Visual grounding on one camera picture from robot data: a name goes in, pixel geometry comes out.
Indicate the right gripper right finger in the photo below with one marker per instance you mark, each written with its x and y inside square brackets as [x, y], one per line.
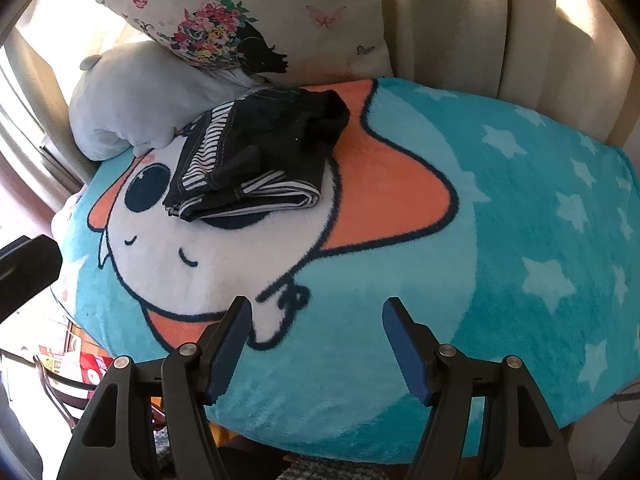
[519, 438]

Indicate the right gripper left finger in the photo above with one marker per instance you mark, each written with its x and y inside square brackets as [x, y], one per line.
[114, 437]

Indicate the black white striped pants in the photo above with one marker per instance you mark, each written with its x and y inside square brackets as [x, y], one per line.
[264, 152]

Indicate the red printed box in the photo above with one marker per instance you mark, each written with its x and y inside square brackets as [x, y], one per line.
[70, 352]

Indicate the dark wooden chair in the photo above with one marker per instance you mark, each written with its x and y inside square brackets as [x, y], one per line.
[69, 397]

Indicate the grey plush pillow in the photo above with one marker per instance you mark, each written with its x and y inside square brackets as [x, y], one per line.
[138, 95]

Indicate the teal cartoon fleece blanket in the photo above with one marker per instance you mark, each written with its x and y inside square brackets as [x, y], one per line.
[501, 230]

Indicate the cream floral throw pillow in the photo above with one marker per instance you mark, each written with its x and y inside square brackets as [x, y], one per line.
[295, 42]

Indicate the beige sofa backrest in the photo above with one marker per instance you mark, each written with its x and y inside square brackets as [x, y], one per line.
[567, 59]

